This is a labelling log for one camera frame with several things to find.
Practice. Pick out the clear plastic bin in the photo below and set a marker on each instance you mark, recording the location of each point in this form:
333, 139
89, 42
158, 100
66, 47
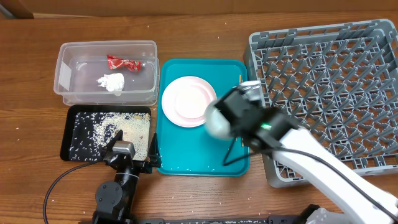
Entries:
81, 64

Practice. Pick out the black tray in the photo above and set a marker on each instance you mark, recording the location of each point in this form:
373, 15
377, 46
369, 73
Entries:
70, 120

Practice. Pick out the pink bowl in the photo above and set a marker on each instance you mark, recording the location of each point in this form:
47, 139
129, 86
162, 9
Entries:
191, 101

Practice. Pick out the grey dishwasher rack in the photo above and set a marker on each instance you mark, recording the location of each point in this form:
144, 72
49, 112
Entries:
340, 82

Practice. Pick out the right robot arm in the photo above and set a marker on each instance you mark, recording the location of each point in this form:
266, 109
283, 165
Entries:
271, 132

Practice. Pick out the pink plate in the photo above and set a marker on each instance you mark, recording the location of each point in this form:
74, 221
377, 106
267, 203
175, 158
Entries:
169, 95

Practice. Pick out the red snack wrapper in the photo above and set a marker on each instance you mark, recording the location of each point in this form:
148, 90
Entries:
115, 63

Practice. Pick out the white napkin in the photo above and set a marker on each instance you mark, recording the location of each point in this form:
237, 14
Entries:
112, 82

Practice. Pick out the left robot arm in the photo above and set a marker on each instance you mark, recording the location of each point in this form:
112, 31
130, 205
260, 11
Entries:
114, 198

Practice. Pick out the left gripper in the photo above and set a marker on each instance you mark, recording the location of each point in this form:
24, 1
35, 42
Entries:
153, 157

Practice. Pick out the grey bowl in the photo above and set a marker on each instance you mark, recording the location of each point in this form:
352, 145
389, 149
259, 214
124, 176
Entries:
216, 124

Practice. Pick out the teal serving tray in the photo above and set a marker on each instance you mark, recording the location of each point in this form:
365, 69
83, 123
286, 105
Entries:
192, 151

